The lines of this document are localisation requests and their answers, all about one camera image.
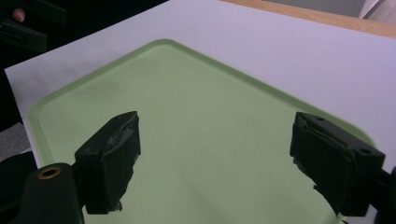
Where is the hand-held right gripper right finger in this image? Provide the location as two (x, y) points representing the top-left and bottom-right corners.
(289, 111), (387, 217)

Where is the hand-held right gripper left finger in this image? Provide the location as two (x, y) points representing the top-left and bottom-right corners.
(74, 110), (142, 216)

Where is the light green plastic tray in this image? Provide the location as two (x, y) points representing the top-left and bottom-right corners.
(26, 38), (377, 224)

